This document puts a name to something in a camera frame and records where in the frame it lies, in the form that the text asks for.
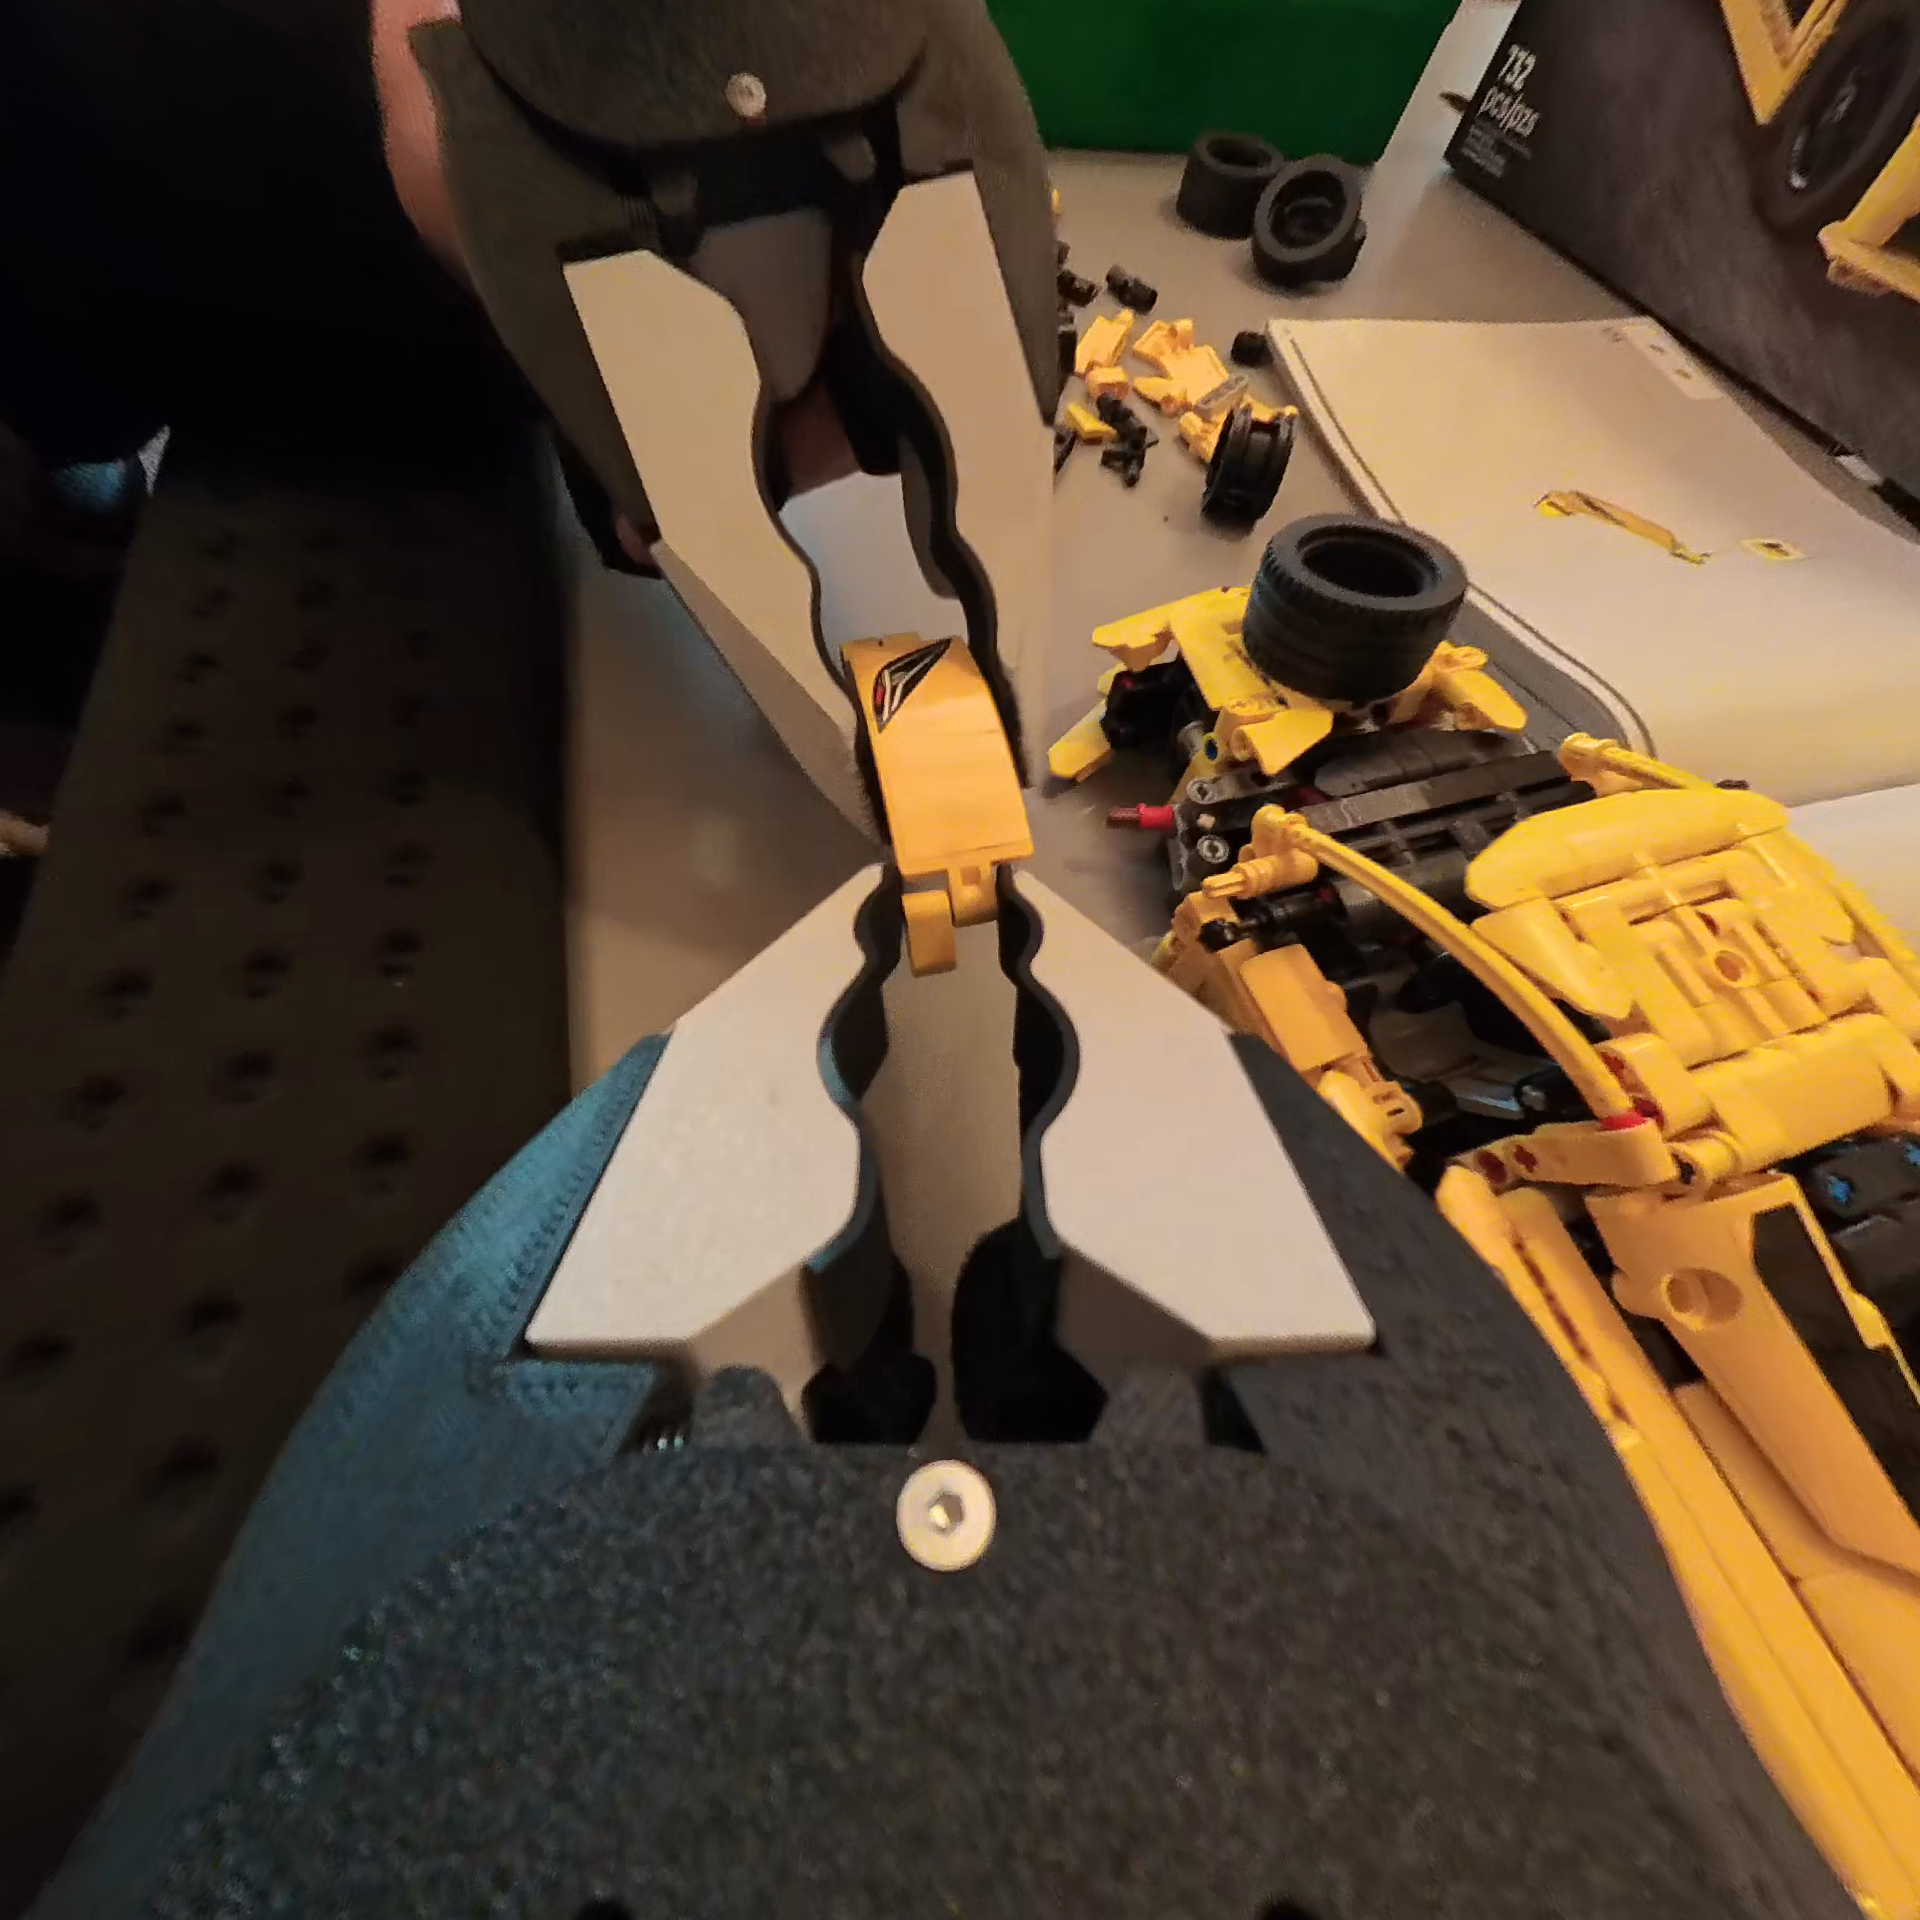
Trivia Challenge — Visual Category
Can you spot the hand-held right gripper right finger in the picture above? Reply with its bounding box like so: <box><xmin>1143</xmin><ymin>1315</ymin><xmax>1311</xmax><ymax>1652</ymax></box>
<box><xmin>952</xmin><ymin>870</ymin><xmax>1379</xmax><ymax>1448</ymax></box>

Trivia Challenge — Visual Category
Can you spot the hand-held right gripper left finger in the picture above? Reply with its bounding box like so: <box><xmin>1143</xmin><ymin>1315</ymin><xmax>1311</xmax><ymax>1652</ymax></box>
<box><xmin>526</xmin><ymin>870</ymin><xmax>941</xmax><ymax>1448</ymax></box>

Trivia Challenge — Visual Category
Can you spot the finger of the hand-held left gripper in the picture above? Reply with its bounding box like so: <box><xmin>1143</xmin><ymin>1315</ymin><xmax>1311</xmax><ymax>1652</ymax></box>
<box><xmin>857</xmin><ymin>170</ymin><xmax>1060</xmax><ymax>792</ymax></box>
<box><xmin>559</xmin><ymin>245</ymin><xmax>890</xmax><ymax>842</ymax></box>

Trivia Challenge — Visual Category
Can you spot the yellow toy brick panel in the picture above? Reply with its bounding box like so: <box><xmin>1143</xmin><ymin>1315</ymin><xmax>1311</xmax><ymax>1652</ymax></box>
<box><xmin>836</xmin><ymin>635</ymin><xmax>1040</xmax><ymax>981</ymax></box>

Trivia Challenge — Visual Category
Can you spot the yellow toy brick car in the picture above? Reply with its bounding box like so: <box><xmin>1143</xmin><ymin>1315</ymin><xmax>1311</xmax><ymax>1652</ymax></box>
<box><xmin>1044</xmin><ymin>584</ymin><xmax>1920</xmax><ymax>1920</ymax></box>

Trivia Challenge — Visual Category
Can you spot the person's left forearm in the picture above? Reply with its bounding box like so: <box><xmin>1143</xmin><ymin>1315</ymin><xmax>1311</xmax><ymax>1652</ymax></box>
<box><xmin>0</xmin><ymin>0</ymin><xmax>452</xmax><ymax>470</ymax></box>

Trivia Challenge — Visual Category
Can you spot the grey desk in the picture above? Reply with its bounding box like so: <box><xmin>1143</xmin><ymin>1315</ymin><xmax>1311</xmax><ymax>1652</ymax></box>
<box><xmin>559</xmin><ymin>141</ymin><xmax>1920</xmax><ymax>1920</ymax></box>

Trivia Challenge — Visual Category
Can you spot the person's left hand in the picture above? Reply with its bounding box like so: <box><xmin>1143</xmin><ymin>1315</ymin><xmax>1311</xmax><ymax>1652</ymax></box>
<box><xmin>365</xmin><ymin>0</ymin><xmax>471</xmax><ymax>291</ymax></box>

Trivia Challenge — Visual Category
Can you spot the pile of yellow black bricks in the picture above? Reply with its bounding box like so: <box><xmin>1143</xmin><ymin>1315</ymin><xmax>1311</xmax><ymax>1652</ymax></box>
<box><xmin>1050</xmin><ymin>257</ymin><xmax>1301</xmax><ymax>492</ymax></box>

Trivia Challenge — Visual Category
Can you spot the black toy tyre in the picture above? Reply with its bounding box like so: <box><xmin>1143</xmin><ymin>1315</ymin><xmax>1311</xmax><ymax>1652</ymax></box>
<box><xmin>1247</xmin><ymin>152</ymin><xmax>1371</xmax><ymax>291</ymax></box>
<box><xmin>1240</xmin><ymin>513</ymin><xmax>1470</xmax><ymax>709</ymax></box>
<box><xmin>1173</xmin><ymin>132</ymin><xmax>1291</xmax><ymax>242</ymax></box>

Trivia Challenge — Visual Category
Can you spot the small black toy wheel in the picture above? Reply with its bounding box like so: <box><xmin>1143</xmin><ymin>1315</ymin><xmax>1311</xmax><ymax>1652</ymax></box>
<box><xmin>1198</xmin><ymin>398</ymin><xmax>1301</xmax><ymax>528</ymax></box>

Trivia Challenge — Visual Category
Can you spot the green plastic bin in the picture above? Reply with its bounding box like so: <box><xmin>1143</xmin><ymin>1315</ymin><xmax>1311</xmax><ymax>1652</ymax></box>
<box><xmin>978</xmin><ymin>0</ymin><xmax>1467</xmax><ymax>165</ymax></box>

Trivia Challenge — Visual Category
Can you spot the open instruction booklet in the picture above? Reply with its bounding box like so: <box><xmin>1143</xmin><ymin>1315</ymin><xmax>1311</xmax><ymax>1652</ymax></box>
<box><xmin>1264</xmin><ymin>313</ymin><xmax>1920</xmax><ymax>907</ymax></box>

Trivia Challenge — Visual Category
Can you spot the toy car set box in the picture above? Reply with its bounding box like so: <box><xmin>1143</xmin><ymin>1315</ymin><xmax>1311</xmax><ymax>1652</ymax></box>
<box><xmin>1439</xmin><ymin>0</ymin><xmax>1920</xmax><ymax>506</ymax></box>

